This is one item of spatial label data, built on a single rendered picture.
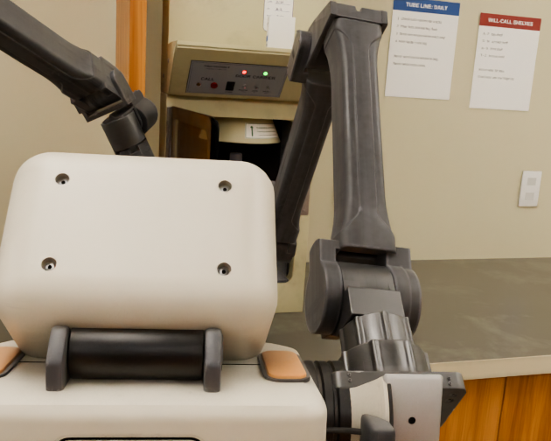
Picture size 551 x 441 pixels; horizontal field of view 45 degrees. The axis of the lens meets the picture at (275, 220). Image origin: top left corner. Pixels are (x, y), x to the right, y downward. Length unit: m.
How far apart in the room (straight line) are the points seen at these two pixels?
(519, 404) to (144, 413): 1.14
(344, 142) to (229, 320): 0.33
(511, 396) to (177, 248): 1.11
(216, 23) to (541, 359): 0.94
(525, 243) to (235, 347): 1.84
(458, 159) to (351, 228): 1.43
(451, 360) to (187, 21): 0.84
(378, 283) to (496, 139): 1.53
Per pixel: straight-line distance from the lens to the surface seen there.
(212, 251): 0.49
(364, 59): 0.82
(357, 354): 0.60
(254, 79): 1.31
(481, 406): 1.48
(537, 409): 1.56
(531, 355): 1.46
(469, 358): 1.38
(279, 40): 1.31
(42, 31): 0.99
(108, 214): 0.51
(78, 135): 1.78
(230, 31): 1.37
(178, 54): 1.25
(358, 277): 0.67
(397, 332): 0.62
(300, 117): 0.97
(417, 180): 2.04
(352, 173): 0.73
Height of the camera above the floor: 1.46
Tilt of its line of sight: 12 degrees down
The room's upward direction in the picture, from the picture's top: 4 degrees clockwise
